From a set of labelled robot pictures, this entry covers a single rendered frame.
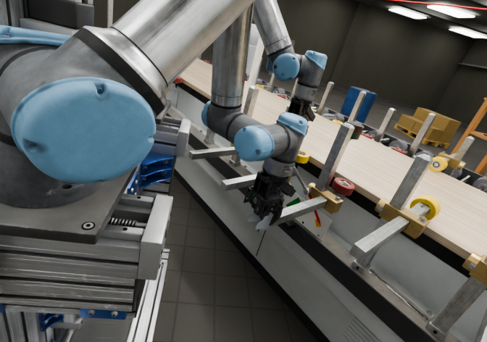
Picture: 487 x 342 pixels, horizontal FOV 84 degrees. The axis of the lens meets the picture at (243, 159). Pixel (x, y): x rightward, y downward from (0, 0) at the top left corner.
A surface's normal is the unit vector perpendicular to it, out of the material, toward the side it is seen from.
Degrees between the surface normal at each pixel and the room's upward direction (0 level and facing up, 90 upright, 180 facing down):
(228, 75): 97
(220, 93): 100
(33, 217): 0
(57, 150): 95
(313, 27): 90
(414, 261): 90
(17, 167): 73
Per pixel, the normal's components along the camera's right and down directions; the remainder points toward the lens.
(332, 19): 0.09, 0.45
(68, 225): 0.24, -0.88
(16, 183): 0.12, 0.16
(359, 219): -0.76, 0.10
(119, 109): 0.60, 0.55
